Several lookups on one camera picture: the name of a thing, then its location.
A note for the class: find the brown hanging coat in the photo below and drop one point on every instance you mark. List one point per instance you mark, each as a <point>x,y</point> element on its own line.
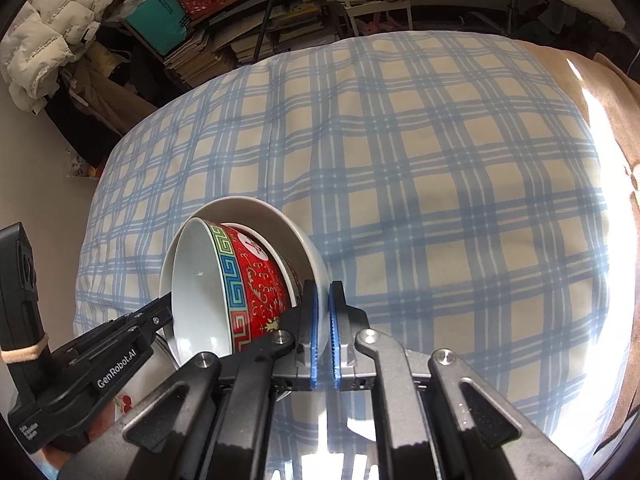
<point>91,85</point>

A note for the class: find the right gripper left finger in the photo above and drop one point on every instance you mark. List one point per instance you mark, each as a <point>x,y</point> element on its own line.
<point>211,419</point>

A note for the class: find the wooden bookshelf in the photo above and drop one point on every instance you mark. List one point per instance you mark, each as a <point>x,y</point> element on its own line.
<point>293,25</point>

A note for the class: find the plain white bowl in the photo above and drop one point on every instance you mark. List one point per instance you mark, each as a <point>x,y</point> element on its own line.
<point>198,298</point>

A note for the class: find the teal box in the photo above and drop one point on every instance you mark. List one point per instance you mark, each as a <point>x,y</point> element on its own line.
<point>161,24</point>

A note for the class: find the white puffer jacket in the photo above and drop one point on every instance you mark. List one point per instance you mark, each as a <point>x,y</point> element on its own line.
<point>45,36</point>

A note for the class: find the white cherry plate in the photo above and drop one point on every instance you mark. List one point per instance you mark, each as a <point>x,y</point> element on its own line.
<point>152,373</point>

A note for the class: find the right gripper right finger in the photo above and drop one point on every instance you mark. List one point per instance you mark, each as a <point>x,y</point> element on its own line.
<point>434,416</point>

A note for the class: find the black tripod pole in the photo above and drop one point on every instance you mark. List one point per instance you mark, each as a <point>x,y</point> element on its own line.
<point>262,31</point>

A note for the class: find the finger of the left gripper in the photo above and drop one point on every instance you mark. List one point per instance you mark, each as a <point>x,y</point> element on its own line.
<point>151,318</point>

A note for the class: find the left hand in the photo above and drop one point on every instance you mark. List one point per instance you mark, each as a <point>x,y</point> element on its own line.
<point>63,448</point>

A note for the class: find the large red-rimmed bowl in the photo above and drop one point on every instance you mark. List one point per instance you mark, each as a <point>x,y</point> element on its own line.
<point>291,243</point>

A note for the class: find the blue plaid tablecloth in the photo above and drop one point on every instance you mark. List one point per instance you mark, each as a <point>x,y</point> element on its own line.
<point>445,178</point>

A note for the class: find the red patterned bowl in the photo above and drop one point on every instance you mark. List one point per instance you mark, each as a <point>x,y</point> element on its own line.
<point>259,283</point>

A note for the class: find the stack of books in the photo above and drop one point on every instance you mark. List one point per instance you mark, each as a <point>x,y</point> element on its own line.
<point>199,60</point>

